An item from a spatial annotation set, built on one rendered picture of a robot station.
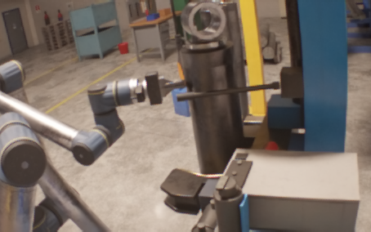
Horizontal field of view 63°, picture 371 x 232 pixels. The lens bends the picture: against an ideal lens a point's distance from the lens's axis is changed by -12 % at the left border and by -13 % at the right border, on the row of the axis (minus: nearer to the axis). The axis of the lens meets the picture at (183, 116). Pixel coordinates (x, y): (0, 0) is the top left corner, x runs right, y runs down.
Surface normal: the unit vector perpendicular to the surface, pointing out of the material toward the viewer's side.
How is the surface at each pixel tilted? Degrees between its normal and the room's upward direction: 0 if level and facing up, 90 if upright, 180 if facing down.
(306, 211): 90
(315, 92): 90
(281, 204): 90
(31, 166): 90
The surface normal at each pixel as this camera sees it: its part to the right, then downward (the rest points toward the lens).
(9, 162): 0.46, 0.22
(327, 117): -0.38, 0.43
